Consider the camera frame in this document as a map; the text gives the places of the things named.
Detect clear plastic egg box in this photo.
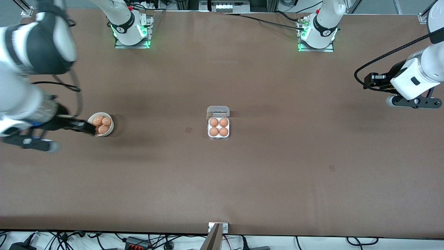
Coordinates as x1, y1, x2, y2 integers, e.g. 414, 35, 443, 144
207, 106, 230, 140

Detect white round bowl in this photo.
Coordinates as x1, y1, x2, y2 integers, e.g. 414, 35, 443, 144
87, 112, 114, 137

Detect black power strip red switches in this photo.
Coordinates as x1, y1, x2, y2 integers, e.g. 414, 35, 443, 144
125, 237, 150, 250

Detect black power adapter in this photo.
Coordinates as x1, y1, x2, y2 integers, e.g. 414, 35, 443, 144
9, 242, 37, 250

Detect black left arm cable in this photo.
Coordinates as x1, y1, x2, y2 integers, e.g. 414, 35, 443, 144
354, 28, 444, 94

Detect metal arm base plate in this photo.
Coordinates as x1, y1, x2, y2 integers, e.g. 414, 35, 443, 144
298, 17, 334, 52
115, 15, 152, 49

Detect black cable on table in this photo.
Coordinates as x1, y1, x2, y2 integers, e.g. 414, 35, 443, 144
222, 12, 306, 31

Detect grey camera post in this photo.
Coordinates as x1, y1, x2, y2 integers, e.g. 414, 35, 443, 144
199, 224, 222, 250

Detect silver camera mount bracket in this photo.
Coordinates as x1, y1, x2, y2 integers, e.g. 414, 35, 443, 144
208, 222, 229, 233

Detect aluminium frame with device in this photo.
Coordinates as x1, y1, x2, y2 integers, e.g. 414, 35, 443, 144
199, 0, 251, 13

